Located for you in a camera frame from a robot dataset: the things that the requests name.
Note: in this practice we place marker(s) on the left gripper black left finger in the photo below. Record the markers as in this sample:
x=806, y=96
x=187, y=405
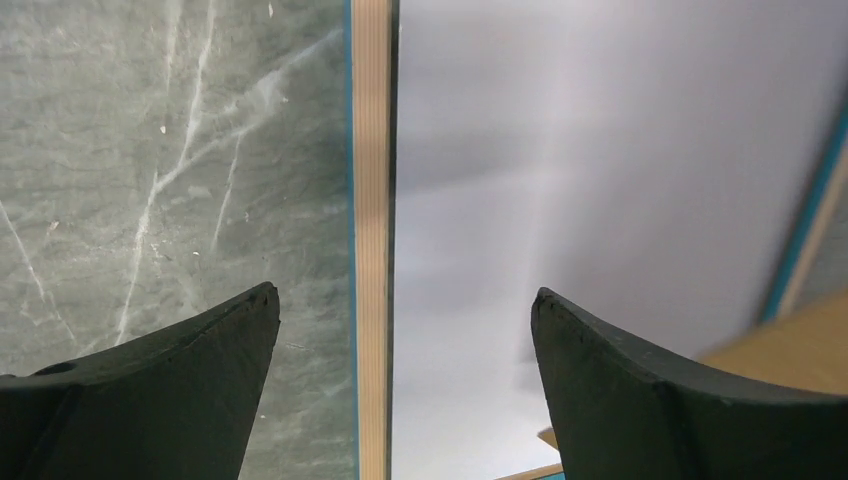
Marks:
x=178, y=403

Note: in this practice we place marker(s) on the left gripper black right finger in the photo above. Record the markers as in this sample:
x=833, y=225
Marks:
x=662, y=417

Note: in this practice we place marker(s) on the printed photo with white border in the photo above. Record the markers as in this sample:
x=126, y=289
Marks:
x=644, y=159

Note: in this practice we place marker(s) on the blue wooden picture frame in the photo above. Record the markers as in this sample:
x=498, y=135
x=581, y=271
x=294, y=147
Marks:
x=769, y=403

